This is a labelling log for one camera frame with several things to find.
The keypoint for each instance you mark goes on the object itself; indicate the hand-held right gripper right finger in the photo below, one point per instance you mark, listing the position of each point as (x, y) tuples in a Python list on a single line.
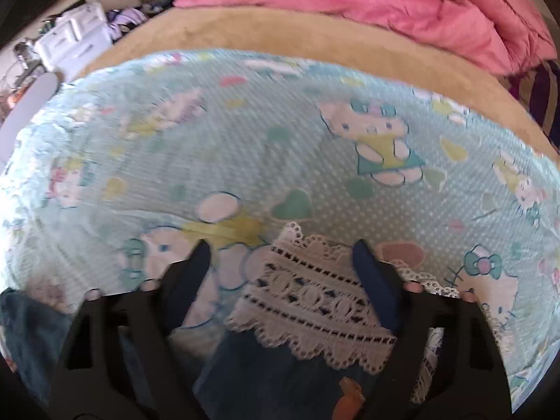
[(362, 262)]

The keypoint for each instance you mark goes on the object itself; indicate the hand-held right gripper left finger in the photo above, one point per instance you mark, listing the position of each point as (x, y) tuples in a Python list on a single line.
[(202, 259)]

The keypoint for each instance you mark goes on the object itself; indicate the light blue cartoon printed blanket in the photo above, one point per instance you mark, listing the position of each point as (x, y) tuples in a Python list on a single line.
[(280, 140)]

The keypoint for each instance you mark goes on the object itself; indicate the white rounded panel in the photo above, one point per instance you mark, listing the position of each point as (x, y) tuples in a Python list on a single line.
[(26, 109)]

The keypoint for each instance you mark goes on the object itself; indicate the tan bed blanket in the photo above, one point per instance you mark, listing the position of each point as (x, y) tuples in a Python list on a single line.
[(262, 30)]

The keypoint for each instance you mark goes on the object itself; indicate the purple striped cloth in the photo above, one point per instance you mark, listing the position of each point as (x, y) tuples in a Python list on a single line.
[(542, 92)]

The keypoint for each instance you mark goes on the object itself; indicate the purple clothes pile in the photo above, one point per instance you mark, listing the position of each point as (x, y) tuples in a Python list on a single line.
[(124, 19)]

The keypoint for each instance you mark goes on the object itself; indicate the white plastic drawer unit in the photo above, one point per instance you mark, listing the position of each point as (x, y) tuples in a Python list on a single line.
[(70, 39)]

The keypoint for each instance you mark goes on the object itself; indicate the pink comforter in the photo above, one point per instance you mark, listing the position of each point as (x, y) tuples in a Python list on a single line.
[(372, 4)]

